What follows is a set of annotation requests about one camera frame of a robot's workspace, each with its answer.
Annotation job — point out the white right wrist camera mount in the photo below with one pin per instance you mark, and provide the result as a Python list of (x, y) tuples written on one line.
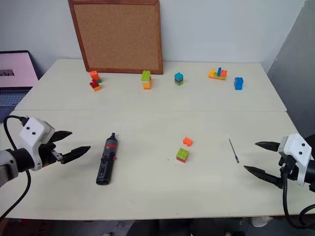
[(299, 147)]

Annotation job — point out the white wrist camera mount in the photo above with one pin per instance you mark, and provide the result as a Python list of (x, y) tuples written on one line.
[(33, 134), (299, 147)]

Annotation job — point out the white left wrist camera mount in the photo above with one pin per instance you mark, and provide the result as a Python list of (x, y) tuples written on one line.
[(33, 134)]

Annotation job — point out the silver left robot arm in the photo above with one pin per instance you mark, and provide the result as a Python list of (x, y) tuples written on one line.
[(7, 164)]

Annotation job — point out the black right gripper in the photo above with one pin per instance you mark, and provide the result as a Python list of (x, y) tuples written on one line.
[(291, 169)]

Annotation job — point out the small orange toy block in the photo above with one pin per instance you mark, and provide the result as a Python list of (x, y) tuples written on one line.
[(187, 141)]

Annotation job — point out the grey partition panel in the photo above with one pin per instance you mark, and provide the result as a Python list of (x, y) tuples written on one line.
[(295, 61)]

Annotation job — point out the tall green orange block stack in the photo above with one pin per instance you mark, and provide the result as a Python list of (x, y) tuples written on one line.
[(147, 79)]

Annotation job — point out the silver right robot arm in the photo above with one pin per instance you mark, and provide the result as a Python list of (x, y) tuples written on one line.
[(311, 174)]

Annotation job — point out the open laptop with pink screen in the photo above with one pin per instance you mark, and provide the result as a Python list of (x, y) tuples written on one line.
[(14, 73)]

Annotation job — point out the red orange block stack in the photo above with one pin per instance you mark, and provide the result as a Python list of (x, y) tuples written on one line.
[(96, 86)]

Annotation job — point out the thin screwdriver bit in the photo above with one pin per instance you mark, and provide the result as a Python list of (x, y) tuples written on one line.
[(233, 151)]

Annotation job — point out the multicolour striped block tower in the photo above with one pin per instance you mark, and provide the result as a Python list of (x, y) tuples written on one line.
[(179, 79)]

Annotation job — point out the white object under table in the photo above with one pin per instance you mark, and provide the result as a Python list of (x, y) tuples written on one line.
[(261, 221)]

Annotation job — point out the wood framed cork board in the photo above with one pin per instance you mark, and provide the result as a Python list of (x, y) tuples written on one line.
[(118, 37)]

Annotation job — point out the blue toy block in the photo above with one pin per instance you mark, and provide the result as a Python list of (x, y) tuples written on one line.
[(238, 83)]

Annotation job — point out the yellow orange blue block assembly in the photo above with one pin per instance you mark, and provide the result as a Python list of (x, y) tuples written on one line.
[(217, 75)]

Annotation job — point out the black red electric screwdriver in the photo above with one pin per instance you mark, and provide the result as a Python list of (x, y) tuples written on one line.
[(106, 159)]

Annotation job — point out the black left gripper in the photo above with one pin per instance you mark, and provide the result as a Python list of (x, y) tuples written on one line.
[(48, 155)]

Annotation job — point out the small green toy block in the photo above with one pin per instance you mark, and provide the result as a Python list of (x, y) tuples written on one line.
[(99, 80)]

